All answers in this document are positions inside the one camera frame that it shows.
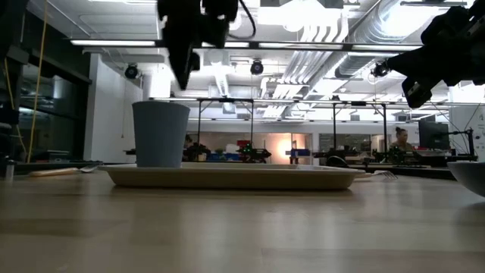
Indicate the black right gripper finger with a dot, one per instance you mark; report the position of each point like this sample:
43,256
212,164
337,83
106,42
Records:
417,62

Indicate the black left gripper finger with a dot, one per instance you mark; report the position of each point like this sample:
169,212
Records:
182,60

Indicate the blue ceramic plate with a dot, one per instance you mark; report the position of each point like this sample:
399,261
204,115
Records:
470,176

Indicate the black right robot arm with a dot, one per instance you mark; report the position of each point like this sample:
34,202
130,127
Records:
480,57

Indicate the black background robot arm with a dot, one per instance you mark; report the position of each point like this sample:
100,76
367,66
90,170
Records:
254,153

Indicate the blue ceramic cup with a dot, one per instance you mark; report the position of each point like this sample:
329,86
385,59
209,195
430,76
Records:
159,132

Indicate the beige plastic tray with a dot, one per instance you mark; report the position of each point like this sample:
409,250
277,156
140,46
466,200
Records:
227,181

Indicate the black ceiling spotlight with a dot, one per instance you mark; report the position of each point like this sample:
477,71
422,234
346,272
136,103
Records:
257,67
380,69
131,71

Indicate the black computer monitor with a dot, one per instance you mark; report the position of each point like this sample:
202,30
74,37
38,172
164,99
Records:
433,134

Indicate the person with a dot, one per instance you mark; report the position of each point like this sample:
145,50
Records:
401,138

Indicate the black overhead light bar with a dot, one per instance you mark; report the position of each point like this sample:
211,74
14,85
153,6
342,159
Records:
303,46

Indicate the black rounded object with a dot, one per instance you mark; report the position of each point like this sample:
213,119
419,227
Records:
337,162

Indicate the small grey cylinder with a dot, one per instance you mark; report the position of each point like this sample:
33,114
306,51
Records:
10,170

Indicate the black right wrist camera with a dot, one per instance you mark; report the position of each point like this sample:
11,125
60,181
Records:
447,26

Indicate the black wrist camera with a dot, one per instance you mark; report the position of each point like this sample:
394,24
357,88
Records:
219,21
447,26

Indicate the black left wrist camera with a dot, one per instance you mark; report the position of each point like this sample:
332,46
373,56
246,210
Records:
219,21

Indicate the silver ventilation duct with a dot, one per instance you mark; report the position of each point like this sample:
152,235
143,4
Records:
363,41

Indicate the black background rig frame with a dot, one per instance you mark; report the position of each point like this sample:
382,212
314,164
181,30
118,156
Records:
334,125
199,121

